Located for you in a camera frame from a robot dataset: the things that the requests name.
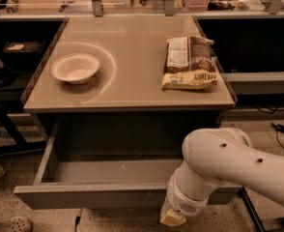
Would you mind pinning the yellow foam padded gripper finger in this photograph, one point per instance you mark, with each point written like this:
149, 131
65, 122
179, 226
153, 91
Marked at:
169, 217

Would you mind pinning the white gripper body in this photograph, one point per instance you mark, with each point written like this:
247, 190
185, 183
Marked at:
184, 201

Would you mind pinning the grey top drawer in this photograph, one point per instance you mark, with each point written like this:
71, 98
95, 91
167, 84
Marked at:
117, 161

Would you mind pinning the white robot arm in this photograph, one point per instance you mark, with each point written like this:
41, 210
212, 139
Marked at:
212, 158

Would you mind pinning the grey drawer cabinet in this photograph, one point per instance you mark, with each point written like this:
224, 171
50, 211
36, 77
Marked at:
123, 110

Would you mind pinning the brown and yellow snack bag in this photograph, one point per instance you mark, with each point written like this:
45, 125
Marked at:
189, 64

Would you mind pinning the white perforated clog shoe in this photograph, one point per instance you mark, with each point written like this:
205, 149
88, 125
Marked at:
16, 224

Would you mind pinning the white paper bowl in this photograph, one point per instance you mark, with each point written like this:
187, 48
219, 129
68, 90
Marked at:
76, 68

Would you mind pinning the black case on shelf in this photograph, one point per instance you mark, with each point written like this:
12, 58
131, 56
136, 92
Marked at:
23, 55

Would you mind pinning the black cable plug on floor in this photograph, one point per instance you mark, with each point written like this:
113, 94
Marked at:
77, 220

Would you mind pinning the black metal floor frame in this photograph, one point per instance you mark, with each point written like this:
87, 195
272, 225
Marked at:
267, 225

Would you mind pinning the black power adapter with cable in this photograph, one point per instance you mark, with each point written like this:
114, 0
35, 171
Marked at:
278, 129

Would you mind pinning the black side table frame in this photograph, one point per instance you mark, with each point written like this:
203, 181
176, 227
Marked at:
20, 144

